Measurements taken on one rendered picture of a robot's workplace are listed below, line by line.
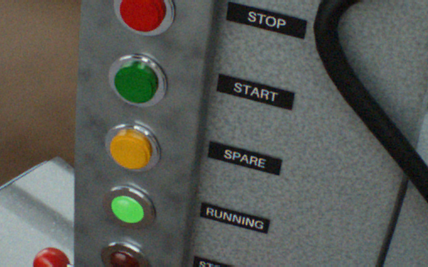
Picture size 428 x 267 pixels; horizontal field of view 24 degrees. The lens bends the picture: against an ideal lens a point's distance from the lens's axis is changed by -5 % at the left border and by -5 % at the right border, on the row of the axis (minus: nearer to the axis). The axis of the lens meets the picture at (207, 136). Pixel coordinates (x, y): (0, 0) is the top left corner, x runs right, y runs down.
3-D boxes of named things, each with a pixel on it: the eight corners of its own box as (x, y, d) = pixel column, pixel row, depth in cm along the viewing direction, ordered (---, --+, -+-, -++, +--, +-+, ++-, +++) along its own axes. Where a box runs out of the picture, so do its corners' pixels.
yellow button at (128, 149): (152, 165, 66) (155, 133, 64) (147, 176, 65) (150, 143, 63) (113, 155, 66) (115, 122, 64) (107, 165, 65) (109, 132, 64)
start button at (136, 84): (158, 100, 63) (161, 64, 61) (152, 110, 62) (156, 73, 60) (117, 89, 63) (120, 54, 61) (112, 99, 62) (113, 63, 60)
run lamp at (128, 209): (148, 218, 69) (150, 192, 68) (141, 231, 68) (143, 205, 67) (114, 209, 70) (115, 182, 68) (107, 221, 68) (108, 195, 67)
